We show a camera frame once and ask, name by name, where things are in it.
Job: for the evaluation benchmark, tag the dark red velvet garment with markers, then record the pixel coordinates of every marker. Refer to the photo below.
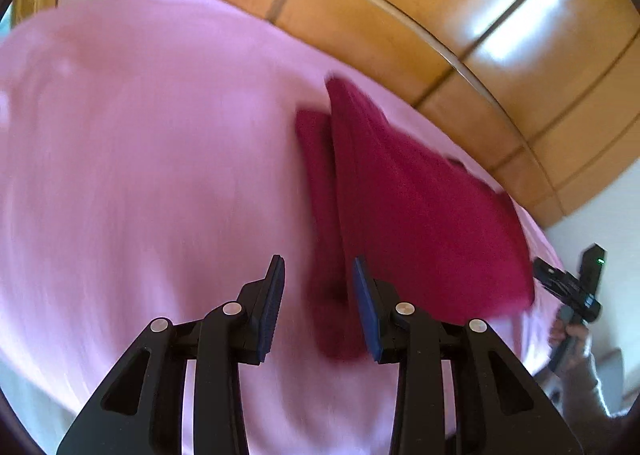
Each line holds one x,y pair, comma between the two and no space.
447,241

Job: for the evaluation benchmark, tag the wooden panelled headboard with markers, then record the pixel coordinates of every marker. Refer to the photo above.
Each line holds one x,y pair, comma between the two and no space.
543,94

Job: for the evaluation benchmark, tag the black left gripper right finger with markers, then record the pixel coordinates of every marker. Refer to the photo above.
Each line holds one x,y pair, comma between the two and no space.
460,390

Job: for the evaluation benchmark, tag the grey sleeved right forearm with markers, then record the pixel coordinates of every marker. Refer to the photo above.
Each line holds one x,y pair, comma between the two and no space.
584,407

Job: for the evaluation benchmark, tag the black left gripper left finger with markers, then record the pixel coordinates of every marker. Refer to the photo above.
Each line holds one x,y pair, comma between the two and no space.
176,389

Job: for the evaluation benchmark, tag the person's right hand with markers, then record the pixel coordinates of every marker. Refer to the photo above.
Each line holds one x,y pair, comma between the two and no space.
571,345

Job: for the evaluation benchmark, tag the pink bed sheet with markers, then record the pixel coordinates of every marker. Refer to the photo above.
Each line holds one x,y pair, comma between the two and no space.
149,167

